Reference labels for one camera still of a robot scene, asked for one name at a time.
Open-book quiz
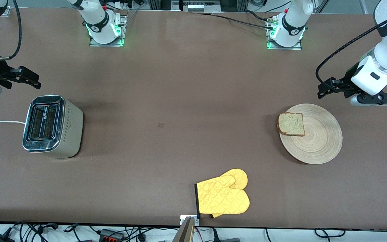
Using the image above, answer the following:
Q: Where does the black orange connector block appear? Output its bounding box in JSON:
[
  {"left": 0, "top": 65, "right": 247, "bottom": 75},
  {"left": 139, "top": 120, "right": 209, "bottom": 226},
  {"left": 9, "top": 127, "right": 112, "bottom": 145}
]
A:
[{"left": 99, "top": 228, "right": 126, "bottom": 241}]

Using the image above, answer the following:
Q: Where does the aluminium profile pole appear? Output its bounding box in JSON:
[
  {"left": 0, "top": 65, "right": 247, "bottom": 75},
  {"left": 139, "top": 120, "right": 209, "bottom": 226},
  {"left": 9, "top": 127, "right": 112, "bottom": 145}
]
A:
[{"left": 172, "top": 216, "right": 196, "bottom": 242}]

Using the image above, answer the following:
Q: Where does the slice of toast bread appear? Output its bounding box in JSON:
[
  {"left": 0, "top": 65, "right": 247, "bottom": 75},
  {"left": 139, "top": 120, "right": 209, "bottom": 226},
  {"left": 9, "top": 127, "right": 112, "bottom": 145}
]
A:
[{"left": 276, "top": 112, "right": 306, "bottom": 137}]

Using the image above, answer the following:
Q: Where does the small metal mounting bracket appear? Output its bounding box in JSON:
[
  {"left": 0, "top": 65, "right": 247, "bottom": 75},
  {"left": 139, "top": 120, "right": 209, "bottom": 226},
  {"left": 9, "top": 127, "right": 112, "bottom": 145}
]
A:
[{"left": 180, "top": 214, "right": 201, "bottom": 226}]

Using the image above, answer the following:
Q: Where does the yellow quilted oven mitt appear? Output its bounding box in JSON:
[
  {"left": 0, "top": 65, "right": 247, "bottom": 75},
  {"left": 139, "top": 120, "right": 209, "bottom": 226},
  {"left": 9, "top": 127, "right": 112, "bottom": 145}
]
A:
[{"left": 195, "top": 168, "right": 250, "bottom": 219}]

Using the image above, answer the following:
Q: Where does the white power strip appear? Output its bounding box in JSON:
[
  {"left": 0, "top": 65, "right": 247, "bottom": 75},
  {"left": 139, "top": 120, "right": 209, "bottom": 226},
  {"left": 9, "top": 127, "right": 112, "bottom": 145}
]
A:
[{"left": 182, "top": 0, "right": 221, "bottom": 13}]

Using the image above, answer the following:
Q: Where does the chrome two-slot toaster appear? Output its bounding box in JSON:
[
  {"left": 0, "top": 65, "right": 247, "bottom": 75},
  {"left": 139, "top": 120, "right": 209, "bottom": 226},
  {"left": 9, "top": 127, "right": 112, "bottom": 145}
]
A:
[{"left": 22, "top": 94, "right": 84, "bottom": 159}]

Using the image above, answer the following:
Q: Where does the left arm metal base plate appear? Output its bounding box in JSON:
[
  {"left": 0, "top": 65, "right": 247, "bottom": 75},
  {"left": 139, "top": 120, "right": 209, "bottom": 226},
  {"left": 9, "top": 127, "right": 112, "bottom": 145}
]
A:
[{"left": 266, "top": 19, "right": 303, "bottom": 51}]

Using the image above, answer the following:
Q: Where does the round wooden plate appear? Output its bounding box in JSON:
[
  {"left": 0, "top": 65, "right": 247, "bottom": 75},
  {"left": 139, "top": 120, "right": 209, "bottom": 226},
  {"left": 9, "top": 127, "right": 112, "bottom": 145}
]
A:
[{"left": 278, "top": 103, "right": 343, "bottom": 165}]

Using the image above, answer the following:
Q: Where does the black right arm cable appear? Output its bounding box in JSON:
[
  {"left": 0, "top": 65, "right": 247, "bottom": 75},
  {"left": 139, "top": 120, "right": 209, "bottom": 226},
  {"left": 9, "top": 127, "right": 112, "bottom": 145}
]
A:
[{"left": 0, "top": 0, "right": 23, "bottom": 61}]

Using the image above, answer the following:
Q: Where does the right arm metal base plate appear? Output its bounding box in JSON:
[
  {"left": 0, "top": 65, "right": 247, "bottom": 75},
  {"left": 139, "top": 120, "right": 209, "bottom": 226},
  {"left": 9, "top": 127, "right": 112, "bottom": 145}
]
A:
[{"left": 89, "top": 15, "right": 127, "bottom": 47}]

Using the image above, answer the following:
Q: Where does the black floor cable tangle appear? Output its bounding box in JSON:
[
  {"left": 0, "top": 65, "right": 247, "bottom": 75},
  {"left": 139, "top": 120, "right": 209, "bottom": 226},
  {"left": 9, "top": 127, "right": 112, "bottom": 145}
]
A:
[{"left": 12, "top": 221, "right": 60, "bottom": 236}]

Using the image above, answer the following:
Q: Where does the long black table cable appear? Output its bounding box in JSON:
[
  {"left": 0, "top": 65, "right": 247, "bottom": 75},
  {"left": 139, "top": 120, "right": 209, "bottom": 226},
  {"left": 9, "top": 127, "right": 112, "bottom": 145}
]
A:
[{"left": 210, "top": 13, "right": 275, "bottom": 31}]

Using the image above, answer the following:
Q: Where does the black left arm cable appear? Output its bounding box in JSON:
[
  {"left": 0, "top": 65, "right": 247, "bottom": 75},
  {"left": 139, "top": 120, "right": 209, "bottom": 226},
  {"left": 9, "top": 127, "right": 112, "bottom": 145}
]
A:
[{"left": 315, "top": 12, "right": 387, "bottom": 84}]

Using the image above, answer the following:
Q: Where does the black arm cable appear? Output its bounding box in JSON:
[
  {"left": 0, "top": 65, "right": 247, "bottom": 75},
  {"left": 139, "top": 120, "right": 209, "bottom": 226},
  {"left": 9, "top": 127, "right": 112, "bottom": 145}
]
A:
[
  {"left": 315, "top": 12, "right": 387, "bottom": 84},
  {"left": 0, "top": 0, "right": 23, "bottom": 61}
]

